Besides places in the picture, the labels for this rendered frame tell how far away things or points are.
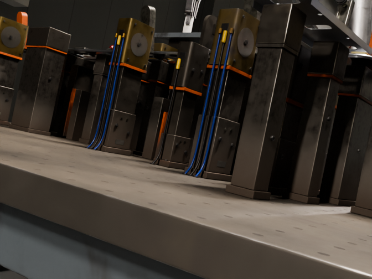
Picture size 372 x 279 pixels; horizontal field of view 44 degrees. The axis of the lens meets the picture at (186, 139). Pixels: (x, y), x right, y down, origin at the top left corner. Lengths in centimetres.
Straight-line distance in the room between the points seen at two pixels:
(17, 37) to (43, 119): 37
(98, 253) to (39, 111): 108
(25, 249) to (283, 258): 30
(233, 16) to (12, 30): 98
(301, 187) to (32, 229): 49
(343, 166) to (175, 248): 67
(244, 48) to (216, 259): 67
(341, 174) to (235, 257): 67
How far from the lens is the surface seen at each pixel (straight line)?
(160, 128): 127
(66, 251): 50
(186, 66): 107
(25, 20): 181
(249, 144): 69
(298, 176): 85
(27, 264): 54
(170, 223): 37
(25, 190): 48
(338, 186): 100
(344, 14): 132
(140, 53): 123
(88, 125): 151
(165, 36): 182
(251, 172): 69
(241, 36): 96
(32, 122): 151
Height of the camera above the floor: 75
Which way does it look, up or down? 1 degrees up
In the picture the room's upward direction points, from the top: 12 degrees clockwise
